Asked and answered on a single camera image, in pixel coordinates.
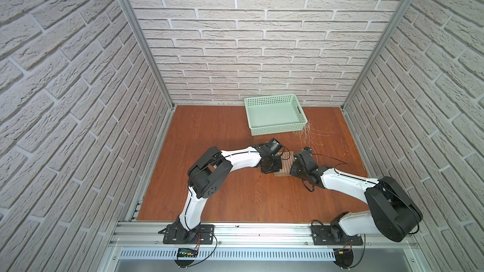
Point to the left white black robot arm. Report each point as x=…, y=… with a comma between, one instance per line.
x=211, y=170

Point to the loose threads pile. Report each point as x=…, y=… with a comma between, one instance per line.
x=313, y=137

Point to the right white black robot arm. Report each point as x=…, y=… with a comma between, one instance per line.
x=392, y=213

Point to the left aluminium corner post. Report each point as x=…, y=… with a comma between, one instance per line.
x=135, y=26

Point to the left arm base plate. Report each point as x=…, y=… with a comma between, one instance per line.
x=176, y=234

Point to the right aluminium corner post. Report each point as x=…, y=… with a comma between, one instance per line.
x=387, y=33

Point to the aluminium corner post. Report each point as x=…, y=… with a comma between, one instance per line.
x=135, y=26
x=387, y=33

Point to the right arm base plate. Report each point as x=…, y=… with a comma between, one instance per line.
x=332, y=235

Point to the left green controller board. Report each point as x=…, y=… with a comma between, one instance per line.
x=187, y=253

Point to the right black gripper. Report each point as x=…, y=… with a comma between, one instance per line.
x=297, y=167

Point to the right round controller board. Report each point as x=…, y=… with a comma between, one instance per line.
x=344, y=258

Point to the striped beige dishcloth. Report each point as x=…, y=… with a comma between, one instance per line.
x=285, y=169

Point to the aluminium front rail frame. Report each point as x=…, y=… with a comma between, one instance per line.
x=240, y=241

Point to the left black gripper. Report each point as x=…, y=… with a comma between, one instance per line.
x=271, y=163

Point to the mint green plastic basket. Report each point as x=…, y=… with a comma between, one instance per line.
x=274, y=114

